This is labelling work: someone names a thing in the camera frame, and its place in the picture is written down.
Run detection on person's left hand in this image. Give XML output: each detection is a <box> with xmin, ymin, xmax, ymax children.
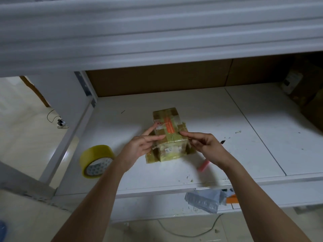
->
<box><xmin>114</xmin><ymin>123</ymin><xmax>166</xmax><ymax>173</ymax></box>

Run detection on person's right hand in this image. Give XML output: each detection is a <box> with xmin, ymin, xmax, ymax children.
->
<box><xmin>180</xmin><ymin>130</ymin><xmax>238</xmax><ymax>170</ymax></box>

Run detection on pink utility knife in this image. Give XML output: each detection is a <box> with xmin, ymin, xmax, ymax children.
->
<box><xmin>197</xmin><ymin>140</ymin><xmax>226</xmax><ymax>173</ymax></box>

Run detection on white metal shelf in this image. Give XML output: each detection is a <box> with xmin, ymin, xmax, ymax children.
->
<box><xmin>0</xmin><ymin>0</ymin><xmax>323</xmax><ymax>222</ymax></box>

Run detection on yellow tape roll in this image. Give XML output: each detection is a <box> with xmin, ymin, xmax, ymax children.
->
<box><xmin>79</xmin><ymin>145</ymin><xmax>116</xmax><ymax>179</ymax></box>

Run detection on small taped carton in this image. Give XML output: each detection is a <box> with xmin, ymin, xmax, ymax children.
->
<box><xmin>145</xmin><ymin>107</ymin><xmax>196</xmax><ymax>164</ymax></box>

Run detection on boxes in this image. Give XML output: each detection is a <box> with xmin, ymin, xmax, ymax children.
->
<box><xmin>280</xmin><ymin>63</ymin><xmax>321</xmax><ymax>106</ymax></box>

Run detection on person's left forearm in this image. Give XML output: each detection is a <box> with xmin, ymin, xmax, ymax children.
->
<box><xmin>50</xmin><ymin>164</ymin><xmax>127</xmax><ymax>242</ymax></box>

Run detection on person's right forearm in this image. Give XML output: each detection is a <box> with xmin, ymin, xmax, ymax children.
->
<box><xmin>222</xmin><ymin>159</ymin><xmax>311</xmax><ymax>242</ymax></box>

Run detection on wooden chair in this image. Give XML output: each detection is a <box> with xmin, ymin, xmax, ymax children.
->
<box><xmin>19</xmin><ymin>75</ymin><xmax>51</xmax><ymax>108</ymax></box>

